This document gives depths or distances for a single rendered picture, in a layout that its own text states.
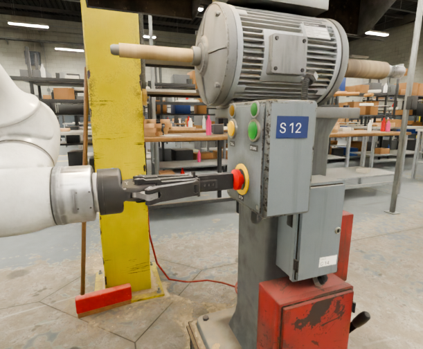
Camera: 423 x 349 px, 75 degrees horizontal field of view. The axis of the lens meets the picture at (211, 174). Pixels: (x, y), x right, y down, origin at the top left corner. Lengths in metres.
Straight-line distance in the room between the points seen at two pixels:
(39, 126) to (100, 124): 1.08
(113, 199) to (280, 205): 0.27
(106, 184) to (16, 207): 0.12
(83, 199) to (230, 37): 0.47
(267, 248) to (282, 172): 0.40
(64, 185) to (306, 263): 0.61
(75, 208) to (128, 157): 1.20
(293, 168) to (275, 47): 0.34
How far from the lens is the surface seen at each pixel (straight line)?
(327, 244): 0.82
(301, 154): 0.50
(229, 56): 0.68
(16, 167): 0.47
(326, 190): 0.76
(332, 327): 0.95
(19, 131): 0.53
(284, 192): 0.49
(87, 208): 0.45
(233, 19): 0.72
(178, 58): 0.76
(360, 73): 1.06
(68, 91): 4.78
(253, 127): 0.47
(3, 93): 0.54
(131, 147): 1.62
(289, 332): 0.86
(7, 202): 0.45
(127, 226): 1.73
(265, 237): 0.84
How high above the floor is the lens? 1.09
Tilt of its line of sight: 12 degrees down
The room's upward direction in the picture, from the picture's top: straight up
